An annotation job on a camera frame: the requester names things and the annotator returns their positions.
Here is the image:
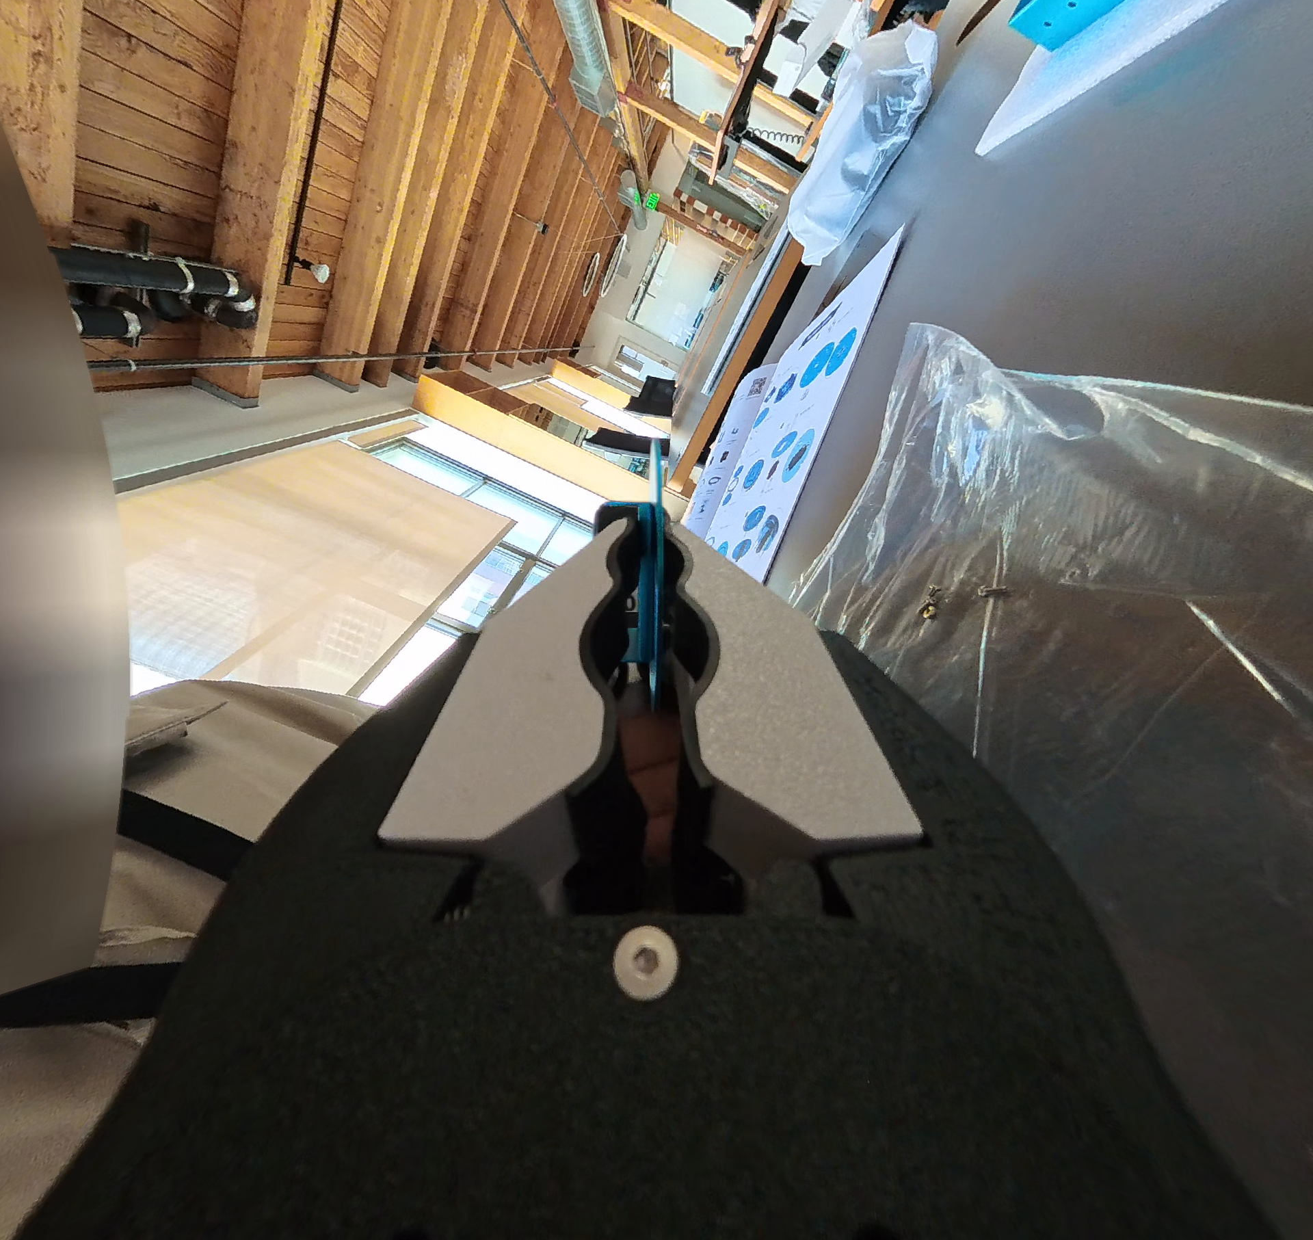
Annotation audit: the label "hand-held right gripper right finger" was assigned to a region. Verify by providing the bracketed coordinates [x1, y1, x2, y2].
[664, 524, 926, 900]

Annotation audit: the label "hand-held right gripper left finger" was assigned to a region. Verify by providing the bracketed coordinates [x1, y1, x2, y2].
[374, 521, 634, 908]

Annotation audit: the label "blue round metal plate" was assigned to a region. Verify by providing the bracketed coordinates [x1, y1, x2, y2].
[647, 437, 680, 693]

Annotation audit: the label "blue metal servo bracket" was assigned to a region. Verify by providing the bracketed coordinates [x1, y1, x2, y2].
[597, 499, 657, 664]

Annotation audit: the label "clear plastic bag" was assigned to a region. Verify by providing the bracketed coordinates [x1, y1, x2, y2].
[789, 319, 1313, 1157]

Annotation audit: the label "grey desk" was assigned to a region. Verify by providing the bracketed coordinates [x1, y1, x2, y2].
[762, 0, 1313, 1240]

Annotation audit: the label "white instruction manual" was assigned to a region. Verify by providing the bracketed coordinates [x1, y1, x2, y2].
[680, 223, 906, 584]

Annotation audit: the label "black ceiling pipes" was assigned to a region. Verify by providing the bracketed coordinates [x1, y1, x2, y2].
[45, 220, 258, 352]

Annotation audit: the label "white plastic wrap bundle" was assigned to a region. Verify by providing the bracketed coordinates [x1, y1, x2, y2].
[782, 20, 941, 268]

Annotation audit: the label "white foam sheet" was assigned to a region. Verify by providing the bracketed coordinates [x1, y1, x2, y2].
[976, 0, 1313, 160]

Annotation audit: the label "black shoulder strap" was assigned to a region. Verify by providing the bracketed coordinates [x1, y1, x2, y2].
[0, 789, 258, 1030]

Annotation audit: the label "silver corrugated air duct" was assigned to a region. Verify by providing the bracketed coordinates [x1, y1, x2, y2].
[526, 0, 650, 230]

